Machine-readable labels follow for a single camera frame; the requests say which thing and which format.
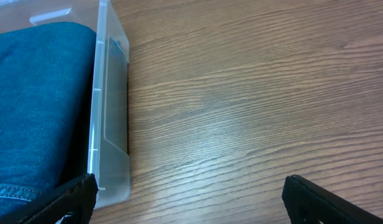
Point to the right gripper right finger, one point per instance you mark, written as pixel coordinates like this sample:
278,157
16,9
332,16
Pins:
308,203

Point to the blue denim cloth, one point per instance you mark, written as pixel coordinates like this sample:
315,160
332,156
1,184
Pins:
46,74

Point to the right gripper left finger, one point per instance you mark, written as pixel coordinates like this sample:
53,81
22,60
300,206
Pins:
72,202

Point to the clear plastic storage container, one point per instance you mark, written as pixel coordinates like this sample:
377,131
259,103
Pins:
108,158

